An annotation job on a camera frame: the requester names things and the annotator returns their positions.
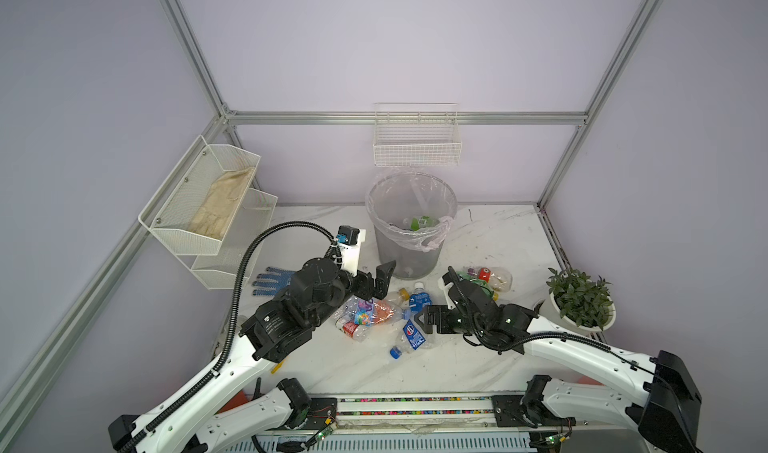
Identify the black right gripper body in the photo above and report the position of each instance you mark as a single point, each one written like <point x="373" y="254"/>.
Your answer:
<point x="449" y="320"/>

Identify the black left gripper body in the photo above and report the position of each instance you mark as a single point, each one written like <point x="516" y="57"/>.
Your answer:
<point x="360" y="287"/>

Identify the white cap blue label bottle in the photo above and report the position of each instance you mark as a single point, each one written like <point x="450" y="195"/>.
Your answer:
<point x="418" y="299"/>

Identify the crushed bottle blue red label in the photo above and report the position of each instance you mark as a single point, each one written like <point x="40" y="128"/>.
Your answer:
<point x="410" y="339"/>

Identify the colourful label clear bottle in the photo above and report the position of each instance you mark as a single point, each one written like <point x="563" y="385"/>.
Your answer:
<point x="368" y="312"/>

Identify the bright green label bottle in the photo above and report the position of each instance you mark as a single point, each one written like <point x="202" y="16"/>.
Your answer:
<point x="417" y="223"/>

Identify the yellow cap orange bottle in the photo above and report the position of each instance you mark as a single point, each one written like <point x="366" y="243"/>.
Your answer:
<point x="399" y="302"/>

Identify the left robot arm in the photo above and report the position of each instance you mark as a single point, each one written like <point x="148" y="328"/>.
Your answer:
<point x="277" y="328"/>

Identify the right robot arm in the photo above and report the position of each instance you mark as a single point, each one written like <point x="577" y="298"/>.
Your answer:
<point x="654" y="396"/>

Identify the grey mesh waste bin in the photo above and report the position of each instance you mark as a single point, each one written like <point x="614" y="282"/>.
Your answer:
<point x="409" y="264"/>

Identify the red cap clear bottle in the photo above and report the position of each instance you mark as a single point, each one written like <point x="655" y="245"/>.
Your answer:
<point x="352" y="330"/>

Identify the green crushed plastic bottle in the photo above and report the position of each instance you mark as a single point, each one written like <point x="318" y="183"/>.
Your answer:
<point x="490" y="292"/>

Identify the red label purple cap bottle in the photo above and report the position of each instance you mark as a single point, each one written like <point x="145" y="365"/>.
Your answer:
<point x="497" y="279"/>

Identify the blue dotted work glove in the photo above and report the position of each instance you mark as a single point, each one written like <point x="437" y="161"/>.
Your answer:
<point x="271" y="281"/>

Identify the potted green plant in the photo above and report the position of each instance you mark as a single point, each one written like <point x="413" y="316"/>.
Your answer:
<point x="577" y="301"/>

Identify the beige cloth in shelf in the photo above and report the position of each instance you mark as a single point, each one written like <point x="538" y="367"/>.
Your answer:
<point x="218" y="209"/>

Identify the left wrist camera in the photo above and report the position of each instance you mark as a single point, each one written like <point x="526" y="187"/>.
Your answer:
<point x="350" y="240"/>

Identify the aluminium rail with beads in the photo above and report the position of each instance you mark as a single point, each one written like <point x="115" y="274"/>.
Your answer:
<point x="420" y="408"/>

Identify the white wire wall basket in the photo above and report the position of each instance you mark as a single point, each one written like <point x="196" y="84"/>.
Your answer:
<point x="416" y="144"/>

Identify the horizontal aluminium frame bar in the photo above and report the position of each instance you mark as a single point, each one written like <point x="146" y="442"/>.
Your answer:
<point x="371" y="117"/>

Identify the white mesh wall shelf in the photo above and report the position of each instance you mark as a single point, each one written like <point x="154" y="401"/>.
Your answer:
<point x="167" y="215"/>

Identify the aluminium frame post right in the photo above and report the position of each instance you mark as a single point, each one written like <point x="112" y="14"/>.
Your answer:
<point x="617" y="65"/>

